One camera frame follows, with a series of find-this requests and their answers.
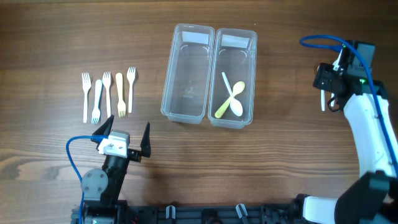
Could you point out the yellow plastic spoon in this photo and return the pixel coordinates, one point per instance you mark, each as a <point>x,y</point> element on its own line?
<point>220,111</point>

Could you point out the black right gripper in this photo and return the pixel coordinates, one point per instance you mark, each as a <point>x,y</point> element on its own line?
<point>321,80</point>

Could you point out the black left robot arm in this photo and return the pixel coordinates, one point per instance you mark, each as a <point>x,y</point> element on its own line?
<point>101,187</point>

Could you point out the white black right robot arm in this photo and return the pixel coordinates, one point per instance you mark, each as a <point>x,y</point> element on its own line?
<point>364,102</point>

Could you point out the right clear plastic container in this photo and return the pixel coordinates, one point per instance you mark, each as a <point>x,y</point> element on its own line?
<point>235,60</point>

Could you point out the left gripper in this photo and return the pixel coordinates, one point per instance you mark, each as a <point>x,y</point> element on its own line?
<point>137,155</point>

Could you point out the white plastic fork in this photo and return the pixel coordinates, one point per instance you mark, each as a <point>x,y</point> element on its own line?
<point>131,77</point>
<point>86,84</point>
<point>107,84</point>
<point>96,113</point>

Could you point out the clear plastic container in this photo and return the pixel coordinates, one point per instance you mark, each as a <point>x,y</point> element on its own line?
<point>235,60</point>
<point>188,73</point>

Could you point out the left clear plastic container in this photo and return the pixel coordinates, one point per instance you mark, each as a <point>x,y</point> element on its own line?
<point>188,73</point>

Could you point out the yellow plastic fork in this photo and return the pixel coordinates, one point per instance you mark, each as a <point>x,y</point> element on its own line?
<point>121,103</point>

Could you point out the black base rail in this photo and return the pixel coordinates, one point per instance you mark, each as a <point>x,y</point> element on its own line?
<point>237,214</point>

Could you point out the white plastic spoon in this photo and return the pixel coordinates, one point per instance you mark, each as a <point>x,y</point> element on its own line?
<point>322,99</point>
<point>235,104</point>
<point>332,100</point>

